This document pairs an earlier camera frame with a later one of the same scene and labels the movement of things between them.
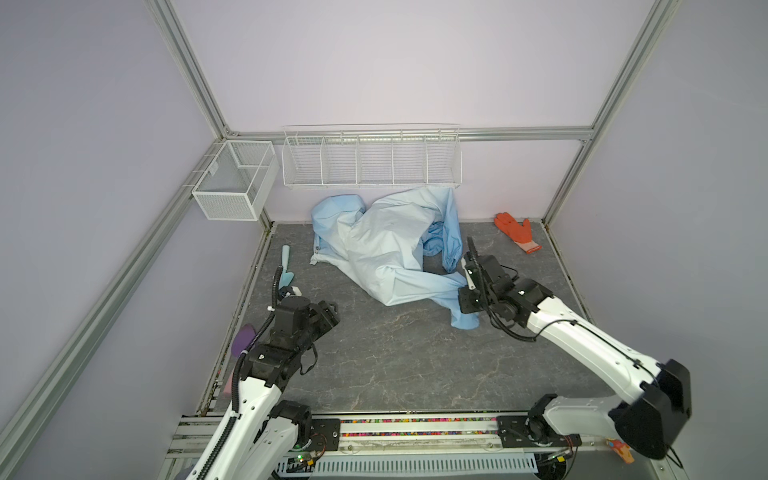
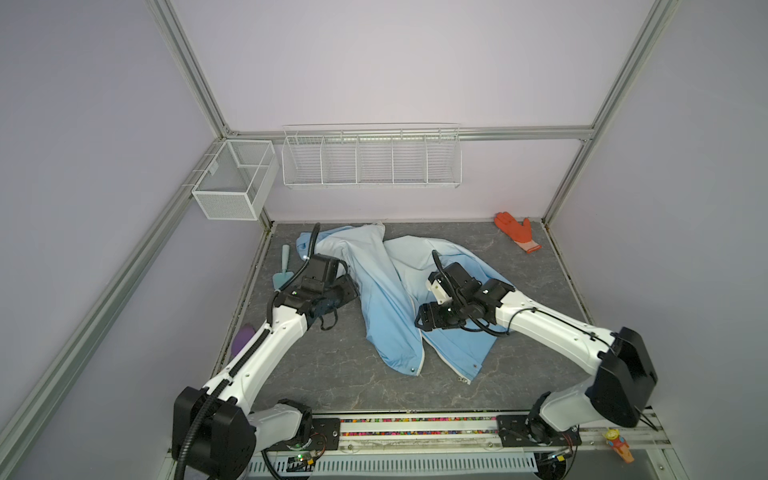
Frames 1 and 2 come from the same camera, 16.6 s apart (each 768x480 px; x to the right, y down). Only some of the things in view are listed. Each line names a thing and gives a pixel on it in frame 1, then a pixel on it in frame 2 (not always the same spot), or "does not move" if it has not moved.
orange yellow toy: [623, 450] does not move
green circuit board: [299, 464] does not move
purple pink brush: [244, 337] does not move
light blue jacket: [382, 248] to [392, 277]
